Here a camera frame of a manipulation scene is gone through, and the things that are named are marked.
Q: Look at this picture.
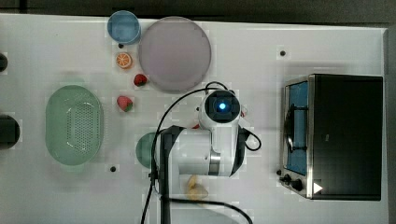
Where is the red ketchup bottle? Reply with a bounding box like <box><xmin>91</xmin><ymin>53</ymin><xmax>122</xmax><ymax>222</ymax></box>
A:
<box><xmin>192</xmin><ymin>106</ymin><xmax>248</xmax><ymax>129</ymax></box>

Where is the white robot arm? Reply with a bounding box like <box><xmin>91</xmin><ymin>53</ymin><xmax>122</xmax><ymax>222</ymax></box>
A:
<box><xmin>152</xmin><ymin>90</ymin><xmax>249</xmax><ymax>224</ymax></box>

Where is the black toaster oven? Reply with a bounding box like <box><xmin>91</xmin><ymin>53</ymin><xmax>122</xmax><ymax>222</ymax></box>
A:
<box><xmin>277</xmin><ymin>74</ymin><xmax>384</xmax><ymax>201</ymax></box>

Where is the purple round plate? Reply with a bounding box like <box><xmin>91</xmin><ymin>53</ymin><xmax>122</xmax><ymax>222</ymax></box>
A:
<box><xmin>138</xmin><ymin>17</ymin><xmax>211</xmax><ymax>92</ymax></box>

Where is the small red strawberry toy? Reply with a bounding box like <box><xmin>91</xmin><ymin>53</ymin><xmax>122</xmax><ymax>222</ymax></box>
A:
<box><xmin>134</xmin><ymin>74</ymin><xmax>148</xmax><ymax>87</ymax></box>

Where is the large pink strawberry toy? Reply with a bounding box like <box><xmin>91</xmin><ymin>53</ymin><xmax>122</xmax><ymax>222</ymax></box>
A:
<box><xmin>117</xmin><ymin>95</ymin><xmax>134</xmax><ymax>112</ymax></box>

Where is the orange slice toy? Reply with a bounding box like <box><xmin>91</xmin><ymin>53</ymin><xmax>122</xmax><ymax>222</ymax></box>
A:
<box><xmin>116</xmin><ymin>52</ymin><xmax>133</xmax><ymax>69</ymax></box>

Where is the blue plastic cup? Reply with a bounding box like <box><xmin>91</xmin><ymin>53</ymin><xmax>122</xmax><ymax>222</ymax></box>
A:
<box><xmin>106</xmin><ymin>10</ymin><xmax>141</xmax><ymax>45</ymax></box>

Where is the green plastic colander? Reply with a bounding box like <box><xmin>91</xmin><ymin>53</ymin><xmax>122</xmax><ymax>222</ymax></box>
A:
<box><xmin>45</xmin><ymin>81</ymin><xmax>104</xmax><ymax>172</ymax></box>

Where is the black round pan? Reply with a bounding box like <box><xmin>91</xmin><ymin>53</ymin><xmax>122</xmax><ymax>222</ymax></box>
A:
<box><xmin>0</xmin><ymin>115</ymin><xmax>21</xmax><ymax>150</ymax></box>

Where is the dark pot at edge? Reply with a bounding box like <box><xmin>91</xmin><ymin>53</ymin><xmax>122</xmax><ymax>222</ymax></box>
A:
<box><xmin>0</xmin><ymin>53</ymin><xmax>8</xmax><ymax>72</ymax></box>

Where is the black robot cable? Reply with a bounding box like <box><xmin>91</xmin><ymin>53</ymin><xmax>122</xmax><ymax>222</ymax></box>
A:
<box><xmin>139</xmin><ymin>81</ymin><xmax>262</xmax><ymax>224</ymax></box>

